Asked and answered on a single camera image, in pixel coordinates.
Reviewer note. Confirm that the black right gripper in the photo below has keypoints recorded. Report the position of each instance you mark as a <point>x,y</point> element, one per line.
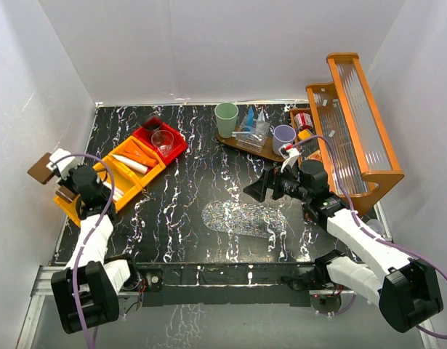
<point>270,178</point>

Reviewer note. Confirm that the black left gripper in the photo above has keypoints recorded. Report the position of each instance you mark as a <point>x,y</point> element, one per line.
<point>67,185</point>

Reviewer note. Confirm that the light blue toothbrush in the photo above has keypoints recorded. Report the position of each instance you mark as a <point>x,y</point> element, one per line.
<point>246,131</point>

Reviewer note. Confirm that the purple plastic cup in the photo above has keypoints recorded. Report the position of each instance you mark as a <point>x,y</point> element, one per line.
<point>282,134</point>

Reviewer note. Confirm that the blue toothpaste tube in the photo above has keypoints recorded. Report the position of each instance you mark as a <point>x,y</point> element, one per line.
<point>249,121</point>

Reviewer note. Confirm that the silver toothpaste tube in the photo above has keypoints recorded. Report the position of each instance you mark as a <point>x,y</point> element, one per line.
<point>261,119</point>

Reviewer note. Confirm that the green plastic cup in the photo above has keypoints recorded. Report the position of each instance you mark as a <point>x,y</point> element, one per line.
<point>226,116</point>

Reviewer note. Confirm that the wood acrylic toothbrush stand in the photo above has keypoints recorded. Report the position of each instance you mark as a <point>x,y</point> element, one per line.
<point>66,194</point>

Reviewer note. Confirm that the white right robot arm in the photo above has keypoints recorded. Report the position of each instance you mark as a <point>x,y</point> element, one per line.
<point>404,288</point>

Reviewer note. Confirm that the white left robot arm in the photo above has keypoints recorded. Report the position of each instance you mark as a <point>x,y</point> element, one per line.
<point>86,290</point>

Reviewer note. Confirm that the brown oval wooden tray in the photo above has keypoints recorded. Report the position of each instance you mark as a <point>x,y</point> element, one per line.
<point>266,151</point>

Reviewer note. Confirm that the orange toothpaste tube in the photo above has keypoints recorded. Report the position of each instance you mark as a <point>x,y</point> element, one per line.
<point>139,155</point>

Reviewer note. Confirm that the glittery oval mat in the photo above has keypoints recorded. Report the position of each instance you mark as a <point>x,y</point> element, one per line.
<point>244,219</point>

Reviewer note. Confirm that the brown square coaster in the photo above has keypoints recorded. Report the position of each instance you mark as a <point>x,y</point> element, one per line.
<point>40,172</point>

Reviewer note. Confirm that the orange plastic organizer bin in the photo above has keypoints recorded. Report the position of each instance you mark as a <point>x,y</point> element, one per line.
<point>128,183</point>

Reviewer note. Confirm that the yellow grey sponge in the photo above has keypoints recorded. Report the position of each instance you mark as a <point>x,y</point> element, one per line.
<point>304,135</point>

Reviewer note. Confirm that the red white small box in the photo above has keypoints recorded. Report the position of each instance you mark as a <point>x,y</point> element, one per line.
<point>303,121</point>

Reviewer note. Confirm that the red plastic bin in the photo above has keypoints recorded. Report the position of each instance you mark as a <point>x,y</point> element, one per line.
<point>179,144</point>

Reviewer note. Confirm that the black cup in bin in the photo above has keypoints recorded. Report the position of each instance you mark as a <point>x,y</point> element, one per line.
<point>152,124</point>

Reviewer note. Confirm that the clear drinking glass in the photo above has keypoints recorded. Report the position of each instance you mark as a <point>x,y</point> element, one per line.
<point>163,141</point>

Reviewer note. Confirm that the orange wooden tiered shelf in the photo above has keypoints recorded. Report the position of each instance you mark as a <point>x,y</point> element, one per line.
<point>358,157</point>

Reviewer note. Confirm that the black front mounting rail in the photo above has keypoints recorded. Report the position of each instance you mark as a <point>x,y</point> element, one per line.
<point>289,283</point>

